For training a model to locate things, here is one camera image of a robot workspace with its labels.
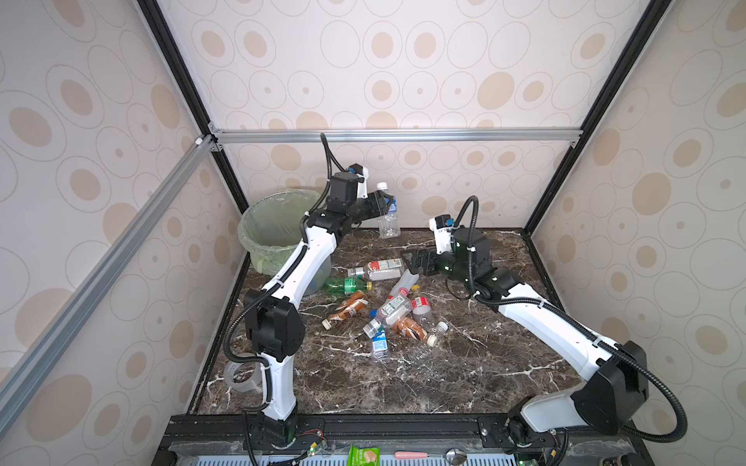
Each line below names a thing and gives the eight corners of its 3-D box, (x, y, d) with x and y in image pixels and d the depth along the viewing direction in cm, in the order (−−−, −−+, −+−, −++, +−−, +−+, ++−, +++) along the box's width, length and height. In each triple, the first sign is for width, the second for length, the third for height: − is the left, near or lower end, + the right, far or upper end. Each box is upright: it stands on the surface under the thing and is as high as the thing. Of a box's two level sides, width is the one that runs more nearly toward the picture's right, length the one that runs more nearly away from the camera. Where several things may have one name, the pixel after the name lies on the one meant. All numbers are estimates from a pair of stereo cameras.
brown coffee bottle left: (329, 335, 92) (327, 327, 88) (321, 325, 94) (319, 317, 90) (369, 306, 99) (368, 298, 95) (361, 298, 101) (360, 289, 97)
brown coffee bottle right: (392, 332, 93) (393, 323, 88) (399, 322, 95) (400, 312, 90) (431, 354, 88) (434, 346, 83) (437, 343, 91) (440, 334, 86)
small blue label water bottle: (372, 362, 87) (372, 355, 83) (373, 335, 93) (372, 326, 88) (387, 362, 87) (388, 355, 83) (387, 335, 93) (387, 326, 88)
